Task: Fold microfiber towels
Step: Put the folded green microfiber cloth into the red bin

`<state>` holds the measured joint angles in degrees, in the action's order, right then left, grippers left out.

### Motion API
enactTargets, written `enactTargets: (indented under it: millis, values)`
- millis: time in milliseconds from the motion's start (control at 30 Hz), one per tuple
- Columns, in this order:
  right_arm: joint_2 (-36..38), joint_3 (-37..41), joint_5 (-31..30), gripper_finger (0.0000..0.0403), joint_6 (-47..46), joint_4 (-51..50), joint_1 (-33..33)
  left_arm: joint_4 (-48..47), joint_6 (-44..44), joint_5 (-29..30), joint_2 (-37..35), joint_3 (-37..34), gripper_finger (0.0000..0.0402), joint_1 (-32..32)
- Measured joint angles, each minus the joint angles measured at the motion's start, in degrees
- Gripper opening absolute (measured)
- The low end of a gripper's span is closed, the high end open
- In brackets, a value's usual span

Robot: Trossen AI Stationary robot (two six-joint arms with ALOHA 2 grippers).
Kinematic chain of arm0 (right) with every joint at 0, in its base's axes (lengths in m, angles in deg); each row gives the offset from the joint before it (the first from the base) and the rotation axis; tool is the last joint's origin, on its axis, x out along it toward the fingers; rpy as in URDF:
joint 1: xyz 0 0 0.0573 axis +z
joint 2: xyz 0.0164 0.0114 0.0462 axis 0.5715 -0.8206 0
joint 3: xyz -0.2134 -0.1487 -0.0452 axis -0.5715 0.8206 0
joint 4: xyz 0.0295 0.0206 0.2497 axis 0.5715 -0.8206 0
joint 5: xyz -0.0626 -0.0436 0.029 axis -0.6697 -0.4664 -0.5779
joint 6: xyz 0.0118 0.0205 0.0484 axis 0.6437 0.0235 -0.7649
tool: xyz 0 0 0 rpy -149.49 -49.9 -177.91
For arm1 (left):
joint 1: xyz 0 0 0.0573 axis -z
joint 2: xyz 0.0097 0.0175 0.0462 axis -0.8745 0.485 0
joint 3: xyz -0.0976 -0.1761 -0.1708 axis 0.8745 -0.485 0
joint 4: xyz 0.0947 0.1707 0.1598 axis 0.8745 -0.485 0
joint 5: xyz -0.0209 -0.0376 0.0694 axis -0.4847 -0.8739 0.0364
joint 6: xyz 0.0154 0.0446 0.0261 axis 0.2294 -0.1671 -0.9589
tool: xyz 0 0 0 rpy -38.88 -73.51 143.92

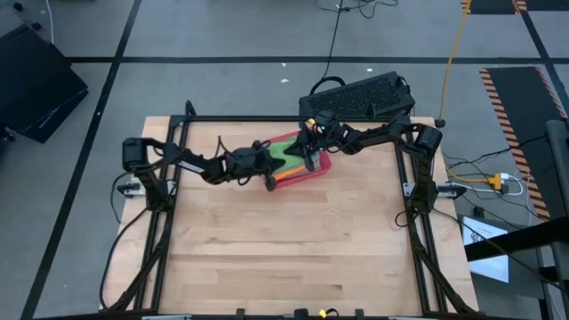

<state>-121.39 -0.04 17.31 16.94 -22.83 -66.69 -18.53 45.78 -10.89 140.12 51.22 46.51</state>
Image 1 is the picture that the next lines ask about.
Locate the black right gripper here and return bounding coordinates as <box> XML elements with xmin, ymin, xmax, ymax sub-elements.
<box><xmin>284</xmin><ymin>116</ymin><xmax>322</xmax><ymax>172</ymax></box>

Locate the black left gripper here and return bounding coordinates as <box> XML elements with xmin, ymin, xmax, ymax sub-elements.
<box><xmin>251</xmin><ymin>139</ymin><xmax>288</xmax><ymax>193</ymax></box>

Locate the bright green microfiber towel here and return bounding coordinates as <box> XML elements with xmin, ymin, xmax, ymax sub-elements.
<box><xmin>268</xmin><ymin>134</ymin><xmax>309</xmax><ymax>175</ymax></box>

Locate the orange microfiber towel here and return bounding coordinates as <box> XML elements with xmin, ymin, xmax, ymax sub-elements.
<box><xmin>274</xmin><ymin>164</ymin><xmax>309</xmax><ymax>180</ymax></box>

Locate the red plastic tray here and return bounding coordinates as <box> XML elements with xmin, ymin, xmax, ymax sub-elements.
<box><xmin>265</xmin><ymin>129</ymin><xmax>333</xmax><ymax>191</ymax></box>

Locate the black perforated computer case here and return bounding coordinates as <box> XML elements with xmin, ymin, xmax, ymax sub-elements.
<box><xmin>298</xmin><ymin>70</ymin><xmax>417</xmax><ymax>119</ymax></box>

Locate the white paper sheet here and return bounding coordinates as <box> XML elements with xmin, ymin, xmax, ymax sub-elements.
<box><xmin>461</xmin><ymin>215</ymin><xmax>510</xmax><ymax>284</ymax></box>

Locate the hazard-striped black floor mat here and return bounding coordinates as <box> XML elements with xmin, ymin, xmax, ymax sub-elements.
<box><xmin>461</xmin><ymin>0</ymin><xmax>530</xmax><ymax>16</ymax></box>
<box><xmin>478</xmin><ymin>66</ymin><xmax>569</xmax><ymax>223</ymax></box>

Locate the black metal beam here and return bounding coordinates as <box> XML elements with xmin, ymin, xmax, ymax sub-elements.
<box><xmin>464</xmin><ymin>216</ymin><xmax>569</xmax><ymax>263</ymax></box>

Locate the black floor crate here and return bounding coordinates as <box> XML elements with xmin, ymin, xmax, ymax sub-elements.
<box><xmin>0</xmin><ymin>24</ymin><xmax>90</xmax><ymax>144</ymax></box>

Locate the black aluminium table frame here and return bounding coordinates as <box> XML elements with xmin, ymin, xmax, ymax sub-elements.
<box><xmin>100</xmin><ymin>100</ymin><xmax>480</xmax><ymax>320</ymax></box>

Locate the black floor cable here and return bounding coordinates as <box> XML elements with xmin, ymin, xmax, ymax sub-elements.
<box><xmin>326</xmin><ymin>0</ymin><xmax>347</xmax><ymax>81</ymax></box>

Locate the yellow hanging cable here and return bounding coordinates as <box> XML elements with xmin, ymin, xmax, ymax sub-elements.
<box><xmin>437</xmin><ymin>0</ymin><xmax>472</xmax><ymax>128</ymax></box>

